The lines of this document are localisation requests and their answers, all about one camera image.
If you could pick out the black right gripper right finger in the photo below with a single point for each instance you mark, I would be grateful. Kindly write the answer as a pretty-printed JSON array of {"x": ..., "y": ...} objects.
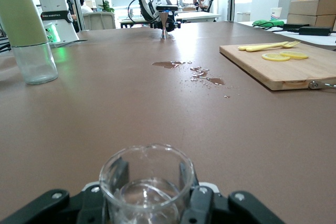
[{"x": 210, "y": 205}]

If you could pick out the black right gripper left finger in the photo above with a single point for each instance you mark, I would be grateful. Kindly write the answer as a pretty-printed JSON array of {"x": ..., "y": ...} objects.
[{"x": 86, "y": 203}]

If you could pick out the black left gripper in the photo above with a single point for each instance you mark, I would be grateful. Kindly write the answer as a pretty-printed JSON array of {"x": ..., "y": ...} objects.
[{"x": 174, "y": 17}]

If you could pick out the steel double jigger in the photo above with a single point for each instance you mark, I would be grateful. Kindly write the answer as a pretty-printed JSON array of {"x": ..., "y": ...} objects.
[{"x": 166, "y": 35}]

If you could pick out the clear glass cup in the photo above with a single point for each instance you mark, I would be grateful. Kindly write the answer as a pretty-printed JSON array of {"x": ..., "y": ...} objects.
[{"x": 147, "y": 203}]

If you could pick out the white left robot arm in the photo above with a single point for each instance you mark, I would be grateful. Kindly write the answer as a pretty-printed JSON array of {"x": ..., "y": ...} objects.
[{"x": 55, "y": 1}]

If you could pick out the white paper cup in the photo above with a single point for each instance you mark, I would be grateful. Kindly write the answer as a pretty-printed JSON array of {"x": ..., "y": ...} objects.
[{"x": 276, "y": 14}]

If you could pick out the white office desk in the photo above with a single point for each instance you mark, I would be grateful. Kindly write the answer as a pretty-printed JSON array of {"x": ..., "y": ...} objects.
[{"x": 199, "y": 15}]

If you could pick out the seated person dark hair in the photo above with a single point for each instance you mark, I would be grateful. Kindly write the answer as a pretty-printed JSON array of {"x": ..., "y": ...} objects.
[{"x": 194, "y": 0}]

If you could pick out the brown liquid spill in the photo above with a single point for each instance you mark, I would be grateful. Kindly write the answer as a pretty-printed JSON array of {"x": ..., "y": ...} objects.
[
  {"x": 168, "y": 64},
  {"x": 210, "y": 78}
]

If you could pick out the seated person white shirt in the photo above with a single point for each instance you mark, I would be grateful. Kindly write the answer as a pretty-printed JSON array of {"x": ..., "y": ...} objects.
[{"x": 204, "y": 2}]

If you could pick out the black office chair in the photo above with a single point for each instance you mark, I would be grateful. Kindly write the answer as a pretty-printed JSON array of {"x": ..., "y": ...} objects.
[{"x": 211, "y": 1}]

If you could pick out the green potted plant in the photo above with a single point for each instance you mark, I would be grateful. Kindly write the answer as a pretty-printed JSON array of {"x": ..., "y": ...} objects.
[{"x": 106, "y": 6}]

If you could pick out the white padded chair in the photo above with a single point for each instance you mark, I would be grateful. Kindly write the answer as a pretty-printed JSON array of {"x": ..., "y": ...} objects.
[{"x": 99, "y": 20}]

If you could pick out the white waste bin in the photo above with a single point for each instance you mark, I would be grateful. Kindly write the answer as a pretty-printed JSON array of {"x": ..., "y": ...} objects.
[{"x": 244, "y": 16}]

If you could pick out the seated person light shirt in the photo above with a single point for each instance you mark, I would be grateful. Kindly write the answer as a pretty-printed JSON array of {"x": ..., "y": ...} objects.
[{"x": 85, "y": 7}]

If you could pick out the brown table cover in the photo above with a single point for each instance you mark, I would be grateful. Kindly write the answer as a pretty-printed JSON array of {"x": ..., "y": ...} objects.
[{"x": 157, "y": 116}]

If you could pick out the yellow plastic fork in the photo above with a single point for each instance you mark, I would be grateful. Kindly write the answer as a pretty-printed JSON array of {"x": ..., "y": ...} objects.
[{"x": 265, "y": 47}]

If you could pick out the green crumpled cloth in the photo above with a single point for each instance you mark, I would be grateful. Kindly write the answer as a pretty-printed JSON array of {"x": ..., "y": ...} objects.
[{"x": 267, "y": 22}]

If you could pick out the yellow lemon slice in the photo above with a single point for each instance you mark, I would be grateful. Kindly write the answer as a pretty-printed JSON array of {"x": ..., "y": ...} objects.
[
  {"x": 274, "y": 57},
  {"x": 296, "y": 55}
]

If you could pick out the wooden cutting board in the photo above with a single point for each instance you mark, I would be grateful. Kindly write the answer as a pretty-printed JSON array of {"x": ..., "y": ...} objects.
[{"x": 275, "y": 72}]

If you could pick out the brown cardboard box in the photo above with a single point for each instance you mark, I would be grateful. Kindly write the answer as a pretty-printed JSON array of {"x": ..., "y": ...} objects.
[
  {"x": 302, "y": 20},
  {"x": 309, "y": 7}
]

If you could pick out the green sleeved glass bottle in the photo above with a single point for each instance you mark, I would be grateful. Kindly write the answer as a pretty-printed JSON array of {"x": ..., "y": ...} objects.
[{"x": 34, "y": 61}]

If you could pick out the black power adapter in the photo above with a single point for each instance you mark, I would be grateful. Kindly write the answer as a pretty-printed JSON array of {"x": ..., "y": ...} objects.
[{"x": 315, "y": 30}]

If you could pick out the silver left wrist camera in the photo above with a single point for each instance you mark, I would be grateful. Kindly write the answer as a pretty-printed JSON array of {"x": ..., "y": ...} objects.
[{"x": 167, "y": 8}]

